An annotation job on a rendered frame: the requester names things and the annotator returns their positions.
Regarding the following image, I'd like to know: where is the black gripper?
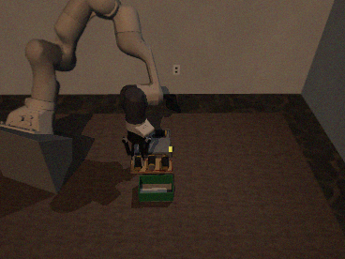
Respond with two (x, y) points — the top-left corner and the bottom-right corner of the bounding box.
(122, 131), (151, 166)

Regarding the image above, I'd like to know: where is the green open box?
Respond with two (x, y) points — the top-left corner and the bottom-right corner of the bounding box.
(139, 175), (173, 202)

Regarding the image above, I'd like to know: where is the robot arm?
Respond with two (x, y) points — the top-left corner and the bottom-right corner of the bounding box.
(0, 0), (163, 138)

